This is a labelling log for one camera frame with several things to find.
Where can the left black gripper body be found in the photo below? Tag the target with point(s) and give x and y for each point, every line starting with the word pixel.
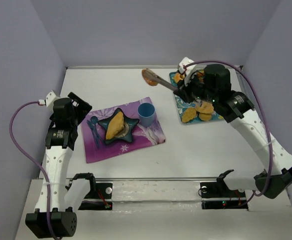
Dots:
pixel 80 104

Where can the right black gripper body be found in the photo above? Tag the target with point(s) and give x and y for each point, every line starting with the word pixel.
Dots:
pixel 183 92

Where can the long yellow bread loaf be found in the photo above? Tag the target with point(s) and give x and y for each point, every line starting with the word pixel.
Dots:
pixel 115 126

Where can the metal tongs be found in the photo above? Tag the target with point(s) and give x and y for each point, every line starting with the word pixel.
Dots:
pixel 160 80

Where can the small round bun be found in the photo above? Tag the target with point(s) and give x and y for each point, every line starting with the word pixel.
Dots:
pixel 149 76

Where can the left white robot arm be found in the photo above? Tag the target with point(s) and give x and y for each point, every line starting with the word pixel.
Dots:
pixel 54 214

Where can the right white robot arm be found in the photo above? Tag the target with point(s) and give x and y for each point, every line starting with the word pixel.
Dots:
pixel 241 114

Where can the flat round bread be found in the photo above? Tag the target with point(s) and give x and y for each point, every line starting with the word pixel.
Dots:
pixel 205 117

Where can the speckled bread slice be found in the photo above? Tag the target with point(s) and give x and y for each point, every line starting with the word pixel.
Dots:
pixel 188 115

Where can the tan bagel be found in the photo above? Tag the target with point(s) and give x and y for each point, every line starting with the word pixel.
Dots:
pixel 204 107

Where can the blue plastic spoon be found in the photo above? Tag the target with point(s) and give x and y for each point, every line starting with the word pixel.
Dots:
pixel 93 123

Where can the orange glazed donut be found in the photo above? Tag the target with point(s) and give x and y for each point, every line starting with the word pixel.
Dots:
pixel 178 77

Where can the teal floral tray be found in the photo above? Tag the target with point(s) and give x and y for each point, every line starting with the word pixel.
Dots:
pixel 182 106

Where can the teal star-shaped plate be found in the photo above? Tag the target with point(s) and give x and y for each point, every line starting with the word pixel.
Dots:
pixel 125 134

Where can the blue plastic cup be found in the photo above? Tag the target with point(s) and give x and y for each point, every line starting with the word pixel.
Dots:
pixel 146 112

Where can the purple snowflake placemat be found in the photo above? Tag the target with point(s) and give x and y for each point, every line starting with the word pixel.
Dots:
pixel 143 137

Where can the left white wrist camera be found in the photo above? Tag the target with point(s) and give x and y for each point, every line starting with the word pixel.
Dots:
pixel 49 100

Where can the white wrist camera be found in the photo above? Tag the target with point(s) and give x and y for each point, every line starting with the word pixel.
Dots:
pixel 49 100
pixel 186 67

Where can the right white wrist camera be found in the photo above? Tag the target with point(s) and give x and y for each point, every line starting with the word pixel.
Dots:
pixel 186 67

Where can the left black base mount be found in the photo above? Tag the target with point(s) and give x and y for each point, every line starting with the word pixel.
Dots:
pixel 100 199

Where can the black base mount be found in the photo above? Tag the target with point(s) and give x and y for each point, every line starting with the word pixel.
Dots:
pixel 215 198
pixel 100 199

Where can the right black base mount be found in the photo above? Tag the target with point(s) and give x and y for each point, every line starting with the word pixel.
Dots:
pixel 215 198

